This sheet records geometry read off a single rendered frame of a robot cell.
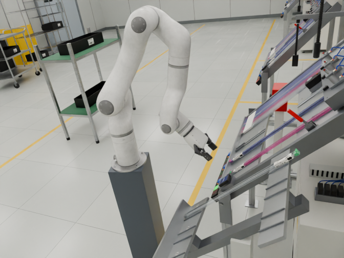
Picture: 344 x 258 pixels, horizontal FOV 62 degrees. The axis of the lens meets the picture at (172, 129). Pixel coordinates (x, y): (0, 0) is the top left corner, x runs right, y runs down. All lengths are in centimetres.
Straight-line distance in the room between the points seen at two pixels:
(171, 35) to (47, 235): 174
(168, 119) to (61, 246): 135
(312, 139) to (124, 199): 100
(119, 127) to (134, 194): 39
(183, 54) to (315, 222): 85
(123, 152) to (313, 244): 92
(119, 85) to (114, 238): 121
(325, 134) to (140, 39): 74
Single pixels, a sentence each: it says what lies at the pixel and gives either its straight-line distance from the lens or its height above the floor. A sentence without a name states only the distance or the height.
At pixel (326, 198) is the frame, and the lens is 139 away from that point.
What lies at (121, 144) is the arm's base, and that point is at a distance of 143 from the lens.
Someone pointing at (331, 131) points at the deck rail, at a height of 104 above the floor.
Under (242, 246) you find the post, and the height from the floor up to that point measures 80.
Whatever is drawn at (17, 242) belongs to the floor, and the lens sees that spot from 248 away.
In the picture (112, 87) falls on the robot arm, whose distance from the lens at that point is 128.
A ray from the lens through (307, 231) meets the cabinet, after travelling 131.
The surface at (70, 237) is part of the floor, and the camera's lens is 229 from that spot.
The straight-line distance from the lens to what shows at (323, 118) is 109.
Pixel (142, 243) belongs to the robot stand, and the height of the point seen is 17.
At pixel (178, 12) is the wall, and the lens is 1048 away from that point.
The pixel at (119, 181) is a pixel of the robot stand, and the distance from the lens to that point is 154.
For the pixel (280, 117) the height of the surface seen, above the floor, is 55.
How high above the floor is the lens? 154
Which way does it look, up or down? 28 degrees down
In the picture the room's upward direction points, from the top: 8 degrees counter-clockwise
